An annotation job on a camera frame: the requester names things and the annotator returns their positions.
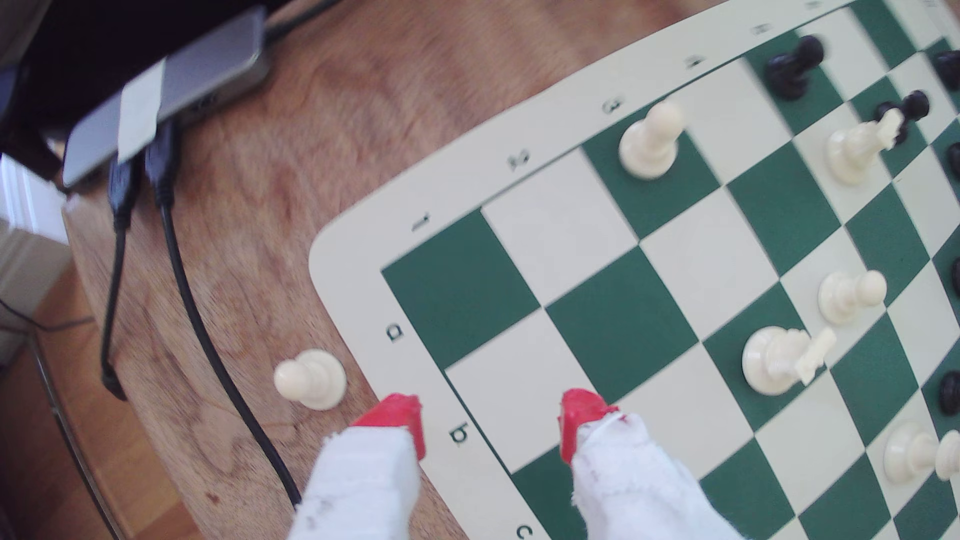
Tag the white knight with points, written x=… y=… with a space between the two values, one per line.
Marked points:
x=769 y=360
x=851 y=154

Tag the green and cream chess mat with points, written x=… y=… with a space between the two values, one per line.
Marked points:
x=622 y=322

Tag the white pawn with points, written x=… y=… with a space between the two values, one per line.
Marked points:
x=319 y=379
x=840 y=296
x=645 y=150

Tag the black rook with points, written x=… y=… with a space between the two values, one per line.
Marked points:
x=951 y=69

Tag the black bulky object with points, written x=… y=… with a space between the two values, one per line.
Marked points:
x=75 y=45

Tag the grey usb hub white label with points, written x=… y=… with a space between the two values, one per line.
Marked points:
x=202 y=67

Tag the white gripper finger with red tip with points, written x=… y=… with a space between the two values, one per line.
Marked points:
x=367 y=480
x=630 y=480

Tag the black pawn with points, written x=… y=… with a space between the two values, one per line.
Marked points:
x=951 y=394
x=957 y=277
x=915 y=105
x=955 y=160
x=787 y=75

